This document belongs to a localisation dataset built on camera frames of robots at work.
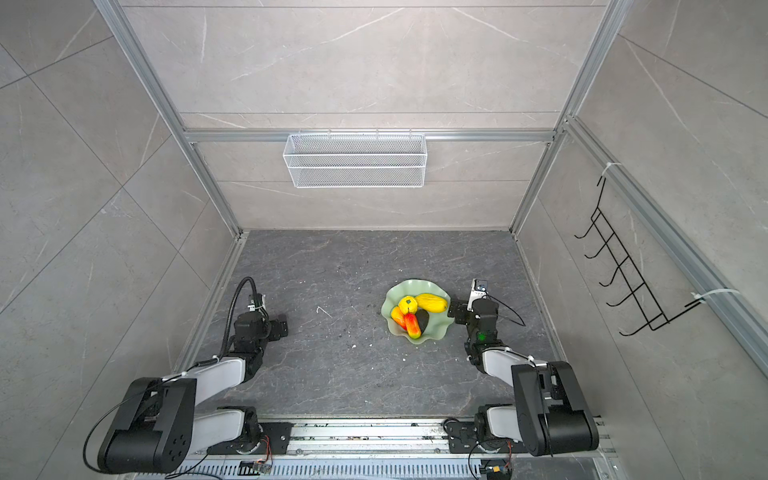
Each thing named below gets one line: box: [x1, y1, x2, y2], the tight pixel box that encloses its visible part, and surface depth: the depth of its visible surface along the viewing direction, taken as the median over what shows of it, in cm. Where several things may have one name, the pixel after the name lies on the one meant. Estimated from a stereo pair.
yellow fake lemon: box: [398, 295, 418, 314], surface depth 94 cm
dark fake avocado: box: [415, 308, 430, 334], surface depth 94 cm
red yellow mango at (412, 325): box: [404, 312, 421, 339], surface depth 89 cm
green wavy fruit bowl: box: [381, 280, 455, 344], surface depth 95 cm
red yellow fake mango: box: [390, 305, 407, 331], surface depth 92 cm
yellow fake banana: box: [415, 293, 448, 313], surface depth 94 cm
